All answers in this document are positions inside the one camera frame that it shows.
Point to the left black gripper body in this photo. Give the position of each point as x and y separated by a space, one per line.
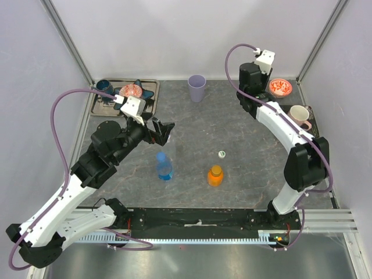
148 133

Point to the white green bottle cap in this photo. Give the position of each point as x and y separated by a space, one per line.
221 154

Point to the orange juice bottle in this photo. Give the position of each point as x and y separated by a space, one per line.
215 176

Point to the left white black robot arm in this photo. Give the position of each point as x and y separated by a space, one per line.
41 239

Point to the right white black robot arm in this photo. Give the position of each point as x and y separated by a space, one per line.
307 155

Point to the blue water bottle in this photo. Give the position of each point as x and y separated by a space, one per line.
164 167

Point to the blue star-shaped dish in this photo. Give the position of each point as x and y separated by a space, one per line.
147 95

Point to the red patterned bowl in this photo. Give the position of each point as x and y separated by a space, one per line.
131 90

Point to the metal tray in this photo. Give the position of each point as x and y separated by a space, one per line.
100 107

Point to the lavender plastic cup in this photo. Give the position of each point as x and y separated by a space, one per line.
196 86

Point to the dark blue teacup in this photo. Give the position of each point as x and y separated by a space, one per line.
105 88

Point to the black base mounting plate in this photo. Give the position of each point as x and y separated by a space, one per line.
146 223

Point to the red white floral bowl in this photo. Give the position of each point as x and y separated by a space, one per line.
280 88

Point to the pink white mug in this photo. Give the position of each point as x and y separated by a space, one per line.
300 115

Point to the dark floral square plate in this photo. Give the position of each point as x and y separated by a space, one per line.
312 120

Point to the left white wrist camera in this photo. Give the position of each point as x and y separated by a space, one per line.
134 108

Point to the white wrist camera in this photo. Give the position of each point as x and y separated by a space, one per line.
264 59
134 108

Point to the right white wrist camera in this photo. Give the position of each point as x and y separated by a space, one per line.
264 59

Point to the slotted cable duct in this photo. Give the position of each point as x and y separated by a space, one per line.
104 237

